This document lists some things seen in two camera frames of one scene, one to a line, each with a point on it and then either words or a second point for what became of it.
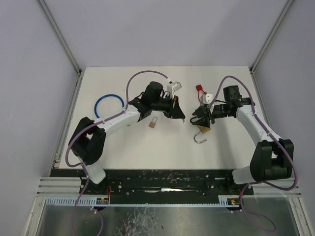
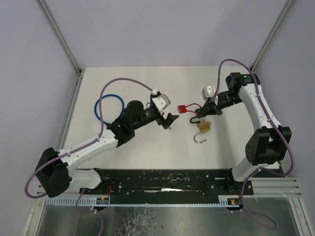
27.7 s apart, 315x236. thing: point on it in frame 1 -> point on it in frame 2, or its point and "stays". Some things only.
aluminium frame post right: [261, 51] stays
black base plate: [149, 183] stays
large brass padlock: [203, 130] stays
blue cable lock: [106, 96] stays
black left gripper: [173, 106] -> [162, 118]
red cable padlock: [199, 88] -> [182, 109]
